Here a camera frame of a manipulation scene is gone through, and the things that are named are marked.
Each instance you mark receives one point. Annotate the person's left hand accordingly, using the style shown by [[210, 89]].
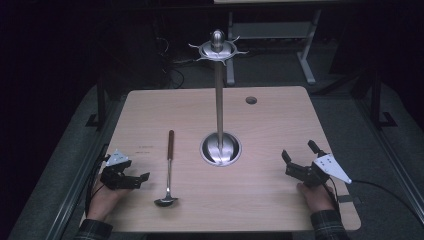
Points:
[[105, 199]]

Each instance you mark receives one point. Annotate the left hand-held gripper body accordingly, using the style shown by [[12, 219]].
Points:
[[115, 173]]

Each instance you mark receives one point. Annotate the black metal stand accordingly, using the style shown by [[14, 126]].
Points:
[[98, 103], [378, 100]]

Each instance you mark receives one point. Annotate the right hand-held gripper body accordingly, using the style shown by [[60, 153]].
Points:
[[316, 171]]

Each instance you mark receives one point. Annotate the white metal desk frame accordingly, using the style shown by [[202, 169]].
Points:
[[276, 36]]

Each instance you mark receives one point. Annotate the person's right hand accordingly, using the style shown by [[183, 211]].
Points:
[[315, 198]]

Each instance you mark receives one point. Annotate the steel utensil stand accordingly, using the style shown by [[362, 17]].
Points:
[[219, 100]]

